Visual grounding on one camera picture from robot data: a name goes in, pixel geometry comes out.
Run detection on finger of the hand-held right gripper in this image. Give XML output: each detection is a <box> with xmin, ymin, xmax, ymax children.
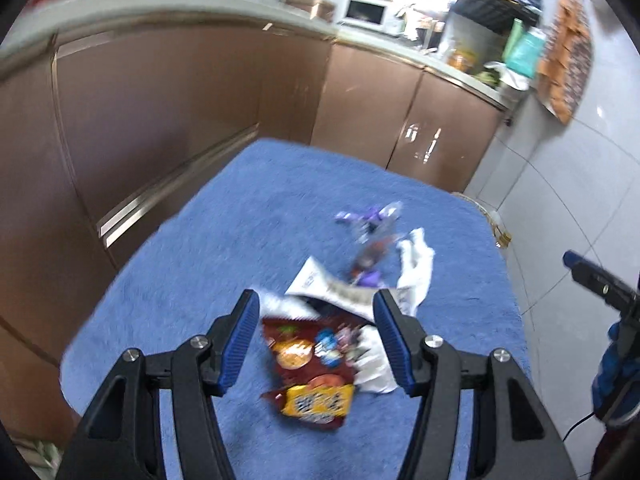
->
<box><xmin>562</xmin><ymin>250</ymin><xmax>640</xmax><ymax>311</ymax></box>

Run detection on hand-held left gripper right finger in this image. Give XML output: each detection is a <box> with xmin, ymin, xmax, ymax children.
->
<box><xmin>372</xmin><ymin>288</ymin><xmax>578</xmax><ymax>480</ymax></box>

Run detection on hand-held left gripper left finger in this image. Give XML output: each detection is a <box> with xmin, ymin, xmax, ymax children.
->
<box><xmin>55</xmin><ymin>289</ymin><xmax>261</xmax><ymax>480</ymax></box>

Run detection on white crumpled plastic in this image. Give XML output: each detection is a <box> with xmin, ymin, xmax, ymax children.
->
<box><xmin>356</xmin><ymin>324</ymin><xmax>402</xmax><ymax>394</ymax></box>

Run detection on dark red snack packet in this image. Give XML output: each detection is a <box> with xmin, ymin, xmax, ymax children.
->
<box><xmin>260</xmin><ymin>312</ymin><xmax>373</xmax><ymax>408</ymax></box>

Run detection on small purple wrapper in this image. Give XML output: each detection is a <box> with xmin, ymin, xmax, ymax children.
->
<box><xmin>351</xmin><ymin>269</ymin><xmax>387</xmax><ymax>289</ymax></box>

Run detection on white crumpled tissue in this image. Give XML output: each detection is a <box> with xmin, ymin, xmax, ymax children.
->
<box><xmin>394</xmin><ymin>227</ymin><xmax>437</xmax><ymax>318</ymax></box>

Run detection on brown candy wrapper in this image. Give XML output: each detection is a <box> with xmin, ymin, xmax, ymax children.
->
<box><xmin>350</xmin><ymin>236</ymin><xmax>398</xmax><ymax>281</ymax></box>

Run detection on white printed paper wrapper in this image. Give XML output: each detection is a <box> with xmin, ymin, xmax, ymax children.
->
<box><xmin>284</xmin><ymin>255</ymin><xmax>377</xmax><ymax>322</ymax></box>

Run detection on yellow snack packet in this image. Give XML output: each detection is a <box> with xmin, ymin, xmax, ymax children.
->
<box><xmin>280</xmin><ymin>384</ymin><xmax>356</xmax><ymax>430</ymax></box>

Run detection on blue fuzzy blanket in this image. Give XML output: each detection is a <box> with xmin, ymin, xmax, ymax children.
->
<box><xmin>60</xmin><ymin>137</ymin><xmax>533</xmax><ymax>480</ymax></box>

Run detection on white plastic bag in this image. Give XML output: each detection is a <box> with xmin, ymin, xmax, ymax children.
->
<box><xmin>484</xmin><ymin>60</ymin><xmax>532</xmax><ymax>92</ymax></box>

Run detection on green bag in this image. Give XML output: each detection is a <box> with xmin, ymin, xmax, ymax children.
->
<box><xmin>502</xmin><ymin>19</ymin><xmax>548</xmax><ymax>81</ymax></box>

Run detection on brown kitchen cabinets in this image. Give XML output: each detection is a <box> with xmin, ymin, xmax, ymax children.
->
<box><xmin>0</xmin><ymin>15</ymin><xmax>508</xmax><ymax>448</ymax></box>

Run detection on black crate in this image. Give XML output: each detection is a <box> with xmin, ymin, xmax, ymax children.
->
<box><xmin>452</xmin><ymin>0</ymin><xmax>541</xmax><ymax>36</ymax></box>

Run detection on white microwave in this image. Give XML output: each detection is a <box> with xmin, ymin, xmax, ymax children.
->
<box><xmin>341</xmin><ymin>0</ymin><xmax>391</xmax><ymax>28</ymax></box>

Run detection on grey kitchen countertop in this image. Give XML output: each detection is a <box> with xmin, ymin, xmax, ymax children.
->
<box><xmin>0</xmin><ymin>0</ymin><xmax>516</xmax><ymax>111</ymax></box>

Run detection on brown box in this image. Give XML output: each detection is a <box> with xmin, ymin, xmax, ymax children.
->
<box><xmin>294</xmin><ymin>0</ymin><xmax>337</xmax><ymax>23</ymax></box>

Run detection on black cable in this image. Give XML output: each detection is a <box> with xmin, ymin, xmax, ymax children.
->
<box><xmin>561</xmin><ymin>410</ymin><xmax>602</xmax><ymax>444</ymax></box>

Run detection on wall rack of orange packets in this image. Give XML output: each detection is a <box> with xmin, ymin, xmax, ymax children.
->
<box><xmin>535</xmin><ymin>0</ymin><xmax>596</xmax><ymax>126</ymax></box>

